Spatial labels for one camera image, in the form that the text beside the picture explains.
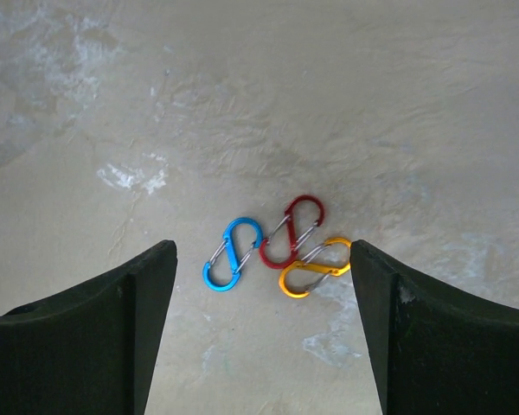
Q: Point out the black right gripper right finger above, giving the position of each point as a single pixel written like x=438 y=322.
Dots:
x=433 y=348

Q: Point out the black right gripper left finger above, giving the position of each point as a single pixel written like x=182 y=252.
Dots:
x=90 y=349

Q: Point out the orange carabiner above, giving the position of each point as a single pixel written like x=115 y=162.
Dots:
x=307 y=264

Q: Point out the red carabiner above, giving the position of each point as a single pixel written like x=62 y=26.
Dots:
x=294 y=241

